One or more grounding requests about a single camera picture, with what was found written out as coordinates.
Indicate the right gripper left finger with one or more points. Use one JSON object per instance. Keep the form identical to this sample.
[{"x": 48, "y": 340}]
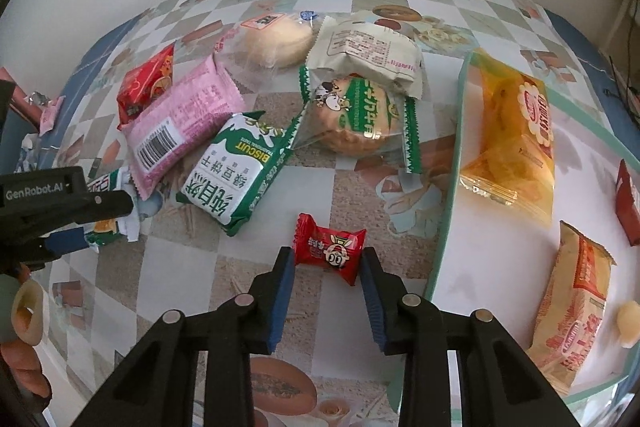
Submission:
[{"x": 155, "y": 384}]

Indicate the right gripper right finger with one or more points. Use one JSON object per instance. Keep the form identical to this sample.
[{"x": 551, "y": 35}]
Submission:
[{"x": 499, "y": 384}]

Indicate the green white sachet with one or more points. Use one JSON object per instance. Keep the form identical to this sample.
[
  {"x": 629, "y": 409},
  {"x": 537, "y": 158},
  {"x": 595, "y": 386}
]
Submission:
[{"x": 120, "y": 219}]

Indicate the orange snack packet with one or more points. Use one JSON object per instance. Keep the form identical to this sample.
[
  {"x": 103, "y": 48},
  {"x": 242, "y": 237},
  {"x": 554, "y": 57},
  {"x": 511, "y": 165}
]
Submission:
[{"x": 572, "y": 309}]

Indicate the orange jelly cup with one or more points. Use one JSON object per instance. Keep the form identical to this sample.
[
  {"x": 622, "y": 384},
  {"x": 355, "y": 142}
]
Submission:
[{"x": 628, "y": 323}]

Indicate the pink snack packet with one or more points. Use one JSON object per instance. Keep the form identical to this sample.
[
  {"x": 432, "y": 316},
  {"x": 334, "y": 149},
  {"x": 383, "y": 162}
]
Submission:
[{"x": 190, "y": 112}]

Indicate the green white biscuit packet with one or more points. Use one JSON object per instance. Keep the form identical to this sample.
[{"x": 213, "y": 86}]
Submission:
[{"x": 237, "y": 168}]

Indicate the red candy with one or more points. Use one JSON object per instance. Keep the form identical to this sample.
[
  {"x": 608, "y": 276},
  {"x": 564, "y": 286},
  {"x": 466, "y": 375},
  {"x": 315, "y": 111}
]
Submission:
[{"x": 338, "y": 251}]

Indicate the operator left hand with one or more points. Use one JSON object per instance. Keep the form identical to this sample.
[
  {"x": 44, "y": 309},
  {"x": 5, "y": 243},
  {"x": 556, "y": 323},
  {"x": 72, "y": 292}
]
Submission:
[{"x": 22, "y": 359}]

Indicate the small pink sachet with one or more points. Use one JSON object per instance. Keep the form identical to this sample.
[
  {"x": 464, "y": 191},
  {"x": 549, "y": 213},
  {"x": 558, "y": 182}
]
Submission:
[{"x": 49, "y": 114}]

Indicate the white tray with teal rim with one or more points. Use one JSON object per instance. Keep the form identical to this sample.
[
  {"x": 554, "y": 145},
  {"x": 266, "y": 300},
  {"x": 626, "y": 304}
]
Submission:
[{"x": 499, "y": 257}]

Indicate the small red snack packet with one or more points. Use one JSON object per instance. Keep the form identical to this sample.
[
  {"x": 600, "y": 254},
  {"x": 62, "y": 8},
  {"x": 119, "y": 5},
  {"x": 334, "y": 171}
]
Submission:
[{"x": 144, "y": 84}]

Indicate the red ketchup snack packet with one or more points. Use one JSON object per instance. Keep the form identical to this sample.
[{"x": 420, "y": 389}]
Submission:
[{"x": 627, "y": 204}]

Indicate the yellow cake snack packet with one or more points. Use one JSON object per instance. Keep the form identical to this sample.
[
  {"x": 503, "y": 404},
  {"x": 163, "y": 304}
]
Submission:
[{"x": 515, "y": 164}]

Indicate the checkered tablecloth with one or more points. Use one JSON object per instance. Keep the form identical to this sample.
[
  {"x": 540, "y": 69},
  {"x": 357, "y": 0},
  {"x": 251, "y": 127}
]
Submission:
[{"x": 100, "y": 301}]

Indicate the round pale bun packet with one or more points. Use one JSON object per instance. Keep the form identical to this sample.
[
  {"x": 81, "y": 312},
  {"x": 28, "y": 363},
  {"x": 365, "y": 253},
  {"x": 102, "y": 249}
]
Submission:
[{"x": 257, "y": 49}]

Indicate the green striped biscuit packet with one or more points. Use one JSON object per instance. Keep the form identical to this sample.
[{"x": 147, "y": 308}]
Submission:
[{"x": 357, "y": 117}]

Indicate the beige wrapped cake packet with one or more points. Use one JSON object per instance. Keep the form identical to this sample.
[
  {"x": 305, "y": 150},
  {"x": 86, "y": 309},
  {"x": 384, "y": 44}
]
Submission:
[{"x": 371, "y": 51}]

